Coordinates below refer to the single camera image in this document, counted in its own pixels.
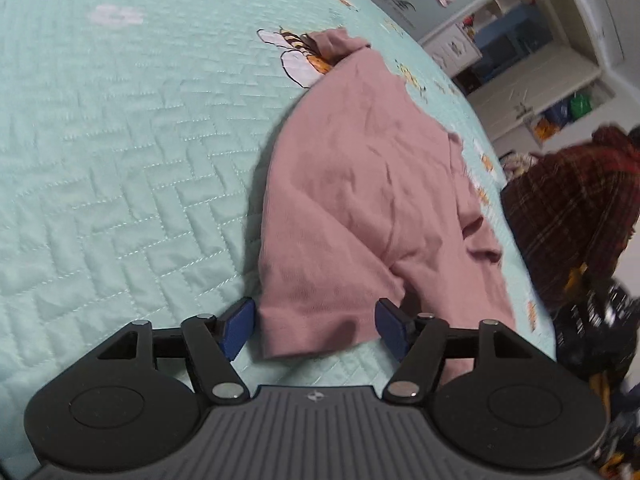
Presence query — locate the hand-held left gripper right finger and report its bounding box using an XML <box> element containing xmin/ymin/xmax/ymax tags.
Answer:
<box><xmin>375</xmin><ymin>297</ymin><xmax>538</xmax><ymax>405</ymax></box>

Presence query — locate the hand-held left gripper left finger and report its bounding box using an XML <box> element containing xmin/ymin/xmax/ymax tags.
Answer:
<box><xmin>97</xmin><ymin>296</ymin><xmax>256</xmax><ymax>403</ymax></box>

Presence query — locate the pink shirt with red print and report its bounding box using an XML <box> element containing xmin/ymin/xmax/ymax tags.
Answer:
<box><xmin>257</xmin><ymin>27</ymin><xmax>518</xmax><ymax>388</ymax></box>

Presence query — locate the black puffer jacket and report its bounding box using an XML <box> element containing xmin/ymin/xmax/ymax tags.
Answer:
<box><xmin>552</xmin><ymin>280</ymin><xmax>640</xmax><ymax>391</ymax></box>

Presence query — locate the bee printed mint bedspread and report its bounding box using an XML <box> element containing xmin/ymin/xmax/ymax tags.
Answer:
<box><xmin>0</xmin><ymin>0</ymin><xmax>558</xmax><ymax>466</ymax></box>

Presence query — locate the blue bag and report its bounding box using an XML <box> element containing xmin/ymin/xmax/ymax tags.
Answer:
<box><xmin>545</xmin><ymin>102</ymin><xmax>573</xmax><ymax>128</ymax></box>

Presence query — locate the white door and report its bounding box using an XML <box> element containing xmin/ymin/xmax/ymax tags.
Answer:
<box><xmin>470</xmin><ymin>45</ymin><xmax>603</xmax><ymax>143</ymax></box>

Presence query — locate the white drawer cabinet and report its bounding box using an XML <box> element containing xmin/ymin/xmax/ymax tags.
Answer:
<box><xmin>425</xmin><ymin>22</ymin><xmax>483</xmax><ymax>73</ymax></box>

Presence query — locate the green bag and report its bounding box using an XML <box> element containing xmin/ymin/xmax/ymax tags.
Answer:
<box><xmin>570</xmin><ymin>92</ymin><xmax>593</xmax><ymax>121</ymax></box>

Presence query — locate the sliding door wardrobe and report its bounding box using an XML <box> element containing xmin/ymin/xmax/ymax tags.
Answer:
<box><xmin>320</xmin><ymin>0</ymin><xmax>506</xmax><ymax>46</ymax></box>

